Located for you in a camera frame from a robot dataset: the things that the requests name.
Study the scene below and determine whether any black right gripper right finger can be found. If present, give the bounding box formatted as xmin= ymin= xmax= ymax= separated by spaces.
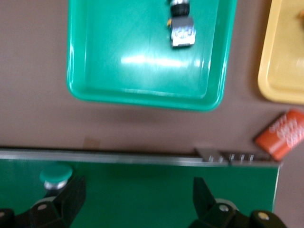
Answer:
xmin=192 ymin=177 xmax=217 ymax=221

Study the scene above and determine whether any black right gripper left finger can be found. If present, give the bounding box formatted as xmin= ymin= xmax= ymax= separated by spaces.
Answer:
xmin=53 ymin=175 xmax=86 ymax=225

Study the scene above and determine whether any green mushroom push button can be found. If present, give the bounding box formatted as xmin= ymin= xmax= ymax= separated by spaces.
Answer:
xmin=167 ymin=0 xmax=198 ymax=49
xmin=38 ymin=164 xmax=74 ymax=191

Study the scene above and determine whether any orange cylinder with white print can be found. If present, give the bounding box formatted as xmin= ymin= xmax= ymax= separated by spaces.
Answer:
xmin=253 ymin=109 xmax=304 ymax=162

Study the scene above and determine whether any green conveyor belt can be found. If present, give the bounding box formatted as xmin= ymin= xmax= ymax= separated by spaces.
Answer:
xmin=0 ymin=146 xmax=284 ymax=228

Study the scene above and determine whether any brown tape piece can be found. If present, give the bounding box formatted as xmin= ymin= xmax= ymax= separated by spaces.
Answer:
xmin=83 ymin=136 xmax=101 ymax=147

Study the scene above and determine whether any green plastic tray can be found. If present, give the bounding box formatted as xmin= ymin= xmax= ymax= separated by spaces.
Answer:
xmin=66 ymin=0 xmax=238 ymax=113

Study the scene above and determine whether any yellow plastic tray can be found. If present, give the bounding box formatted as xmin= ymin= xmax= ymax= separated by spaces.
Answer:
xmin=257 ymin=0 xmax=304 ymax=105

